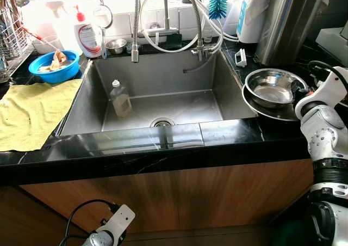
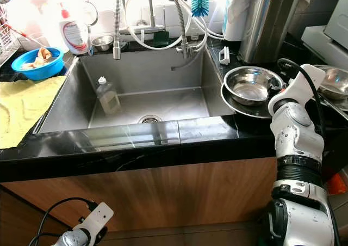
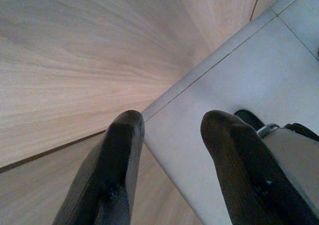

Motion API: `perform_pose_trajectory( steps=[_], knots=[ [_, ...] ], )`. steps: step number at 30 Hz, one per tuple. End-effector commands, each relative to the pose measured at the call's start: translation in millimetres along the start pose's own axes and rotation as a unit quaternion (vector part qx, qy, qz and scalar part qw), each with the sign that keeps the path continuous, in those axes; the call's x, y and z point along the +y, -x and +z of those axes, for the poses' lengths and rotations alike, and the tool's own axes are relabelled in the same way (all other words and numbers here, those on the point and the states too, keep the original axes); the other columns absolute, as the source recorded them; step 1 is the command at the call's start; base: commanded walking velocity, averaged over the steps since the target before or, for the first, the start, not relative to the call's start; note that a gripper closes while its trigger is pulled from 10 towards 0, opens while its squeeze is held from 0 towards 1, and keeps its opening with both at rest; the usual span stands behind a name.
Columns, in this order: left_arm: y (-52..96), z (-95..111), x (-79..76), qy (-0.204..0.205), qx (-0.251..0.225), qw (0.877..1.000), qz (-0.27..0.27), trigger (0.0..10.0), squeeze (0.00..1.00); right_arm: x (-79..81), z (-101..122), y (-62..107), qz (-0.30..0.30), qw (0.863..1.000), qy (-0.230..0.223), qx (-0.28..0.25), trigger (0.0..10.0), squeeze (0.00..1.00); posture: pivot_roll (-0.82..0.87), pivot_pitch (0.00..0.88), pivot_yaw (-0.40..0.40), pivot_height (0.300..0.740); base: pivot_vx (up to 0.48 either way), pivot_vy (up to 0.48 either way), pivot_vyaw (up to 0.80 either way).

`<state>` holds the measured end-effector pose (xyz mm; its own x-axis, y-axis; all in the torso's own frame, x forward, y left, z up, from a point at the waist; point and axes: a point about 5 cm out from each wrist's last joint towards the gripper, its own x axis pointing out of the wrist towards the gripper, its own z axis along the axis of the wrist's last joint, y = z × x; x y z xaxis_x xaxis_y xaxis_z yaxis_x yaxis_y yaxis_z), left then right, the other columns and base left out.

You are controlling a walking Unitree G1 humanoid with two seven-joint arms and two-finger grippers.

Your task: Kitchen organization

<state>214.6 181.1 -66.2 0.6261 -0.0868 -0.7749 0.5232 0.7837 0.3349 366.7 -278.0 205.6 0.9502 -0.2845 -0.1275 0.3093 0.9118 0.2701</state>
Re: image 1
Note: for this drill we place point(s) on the steel sink drain strainer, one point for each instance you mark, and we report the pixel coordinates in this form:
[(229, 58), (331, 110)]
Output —
[(162, 122)]

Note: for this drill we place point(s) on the steel bowl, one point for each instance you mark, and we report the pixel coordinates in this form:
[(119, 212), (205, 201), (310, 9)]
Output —
[(274, 88)]

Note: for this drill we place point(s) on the green sponge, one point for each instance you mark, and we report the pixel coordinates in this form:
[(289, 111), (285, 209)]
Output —
[(174, 40)]

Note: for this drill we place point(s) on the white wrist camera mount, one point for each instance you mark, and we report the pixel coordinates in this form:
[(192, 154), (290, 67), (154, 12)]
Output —
[(329, 88), (119, 220)]

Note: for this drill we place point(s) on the white soap bottle red cap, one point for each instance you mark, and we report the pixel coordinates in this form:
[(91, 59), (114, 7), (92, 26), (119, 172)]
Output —
[(89, 36)]

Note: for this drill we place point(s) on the brown wood cabinet door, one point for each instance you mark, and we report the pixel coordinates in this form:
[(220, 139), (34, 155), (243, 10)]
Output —
[(22, 219), (190, 194)]

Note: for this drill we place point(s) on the small steel cup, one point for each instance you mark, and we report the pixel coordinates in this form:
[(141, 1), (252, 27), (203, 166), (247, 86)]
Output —
[(116, 45)]

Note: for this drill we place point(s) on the blue bottle brush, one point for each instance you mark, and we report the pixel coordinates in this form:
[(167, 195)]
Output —
[(217, 2)]

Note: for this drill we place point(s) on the clear plastic bottle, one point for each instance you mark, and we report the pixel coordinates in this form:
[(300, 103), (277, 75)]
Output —
[(120, 100)]

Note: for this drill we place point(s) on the white water filter blue label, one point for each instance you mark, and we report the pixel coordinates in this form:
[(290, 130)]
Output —
[(247, 25)]

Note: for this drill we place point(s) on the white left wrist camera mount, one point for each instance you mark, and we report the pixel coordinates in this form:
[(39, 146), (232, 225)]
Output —
[(119, 220)]

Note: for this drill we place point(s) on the blue plastic bowl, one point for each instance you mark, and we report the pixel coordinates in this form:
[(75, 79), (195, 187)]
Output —
[(54, 74)]

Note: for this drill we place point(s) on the small white clip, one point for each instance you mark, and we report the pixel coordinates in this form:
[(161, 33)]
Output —
[(241, 57)]

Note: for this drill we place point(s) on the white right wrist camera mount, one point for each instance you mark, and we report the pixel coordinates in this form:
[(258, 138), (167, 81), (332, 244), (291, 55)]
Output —
[(329, 88)]

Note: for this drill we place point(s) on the beige food scraps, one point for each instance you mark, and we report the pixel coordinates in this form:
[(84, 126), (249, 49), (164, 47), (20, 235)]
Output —
[(54, 61)]

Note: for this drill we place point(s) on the tall steel container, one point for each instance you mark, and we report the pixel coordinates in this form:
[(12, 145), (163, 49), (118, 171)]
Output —
[(288, 23)]

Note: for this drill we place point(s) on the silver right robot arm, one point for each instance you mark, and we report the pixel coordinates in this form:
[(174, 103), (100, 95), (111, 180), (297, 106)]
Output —
[(326, 142)]

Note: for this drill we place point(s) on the steel curved faucet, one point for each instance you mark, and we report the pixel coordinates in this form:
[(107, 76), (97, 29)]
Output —
[(198, 28)]

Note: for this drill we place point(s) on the white washing machine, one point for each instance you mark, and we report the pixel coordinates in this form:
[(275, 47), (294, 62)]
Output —
[(331, 42)]

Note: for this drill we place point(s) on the stainless steel sink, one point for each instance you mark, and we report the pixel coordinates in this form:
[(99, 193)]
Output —
[(163, 88)]

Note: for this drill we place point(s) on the yellow cloth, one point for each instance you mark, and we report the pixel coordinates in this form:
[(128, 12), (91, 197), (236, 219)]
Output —
[(32, 112)]

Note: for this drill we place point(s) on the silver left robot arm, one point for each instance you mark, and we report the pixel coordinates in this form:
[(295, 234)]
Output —
[(98, 239)]

